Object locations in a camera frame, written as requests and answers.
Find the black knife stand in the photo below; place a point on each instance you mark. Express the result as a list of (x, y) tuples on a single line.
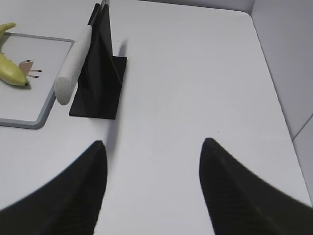
[(101, 78)]

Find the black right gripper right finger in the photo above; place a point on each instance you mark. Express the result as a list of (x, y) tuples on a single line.
[(241, 203)]

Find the yellow plastic banana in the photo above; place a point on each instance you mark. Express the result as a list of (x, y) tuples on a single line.
[(10, 73)]

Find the white grey deer cutting board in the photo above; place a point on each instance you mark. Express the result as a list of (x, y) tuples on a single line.
[(29, 106)]

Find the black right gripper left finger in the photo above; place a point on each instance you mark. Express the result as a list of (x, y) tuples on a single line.
[(69, 204)]

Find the white handled kitchen knife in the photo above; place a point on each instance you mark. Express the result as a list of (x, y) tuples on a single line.
[(71, 68)]

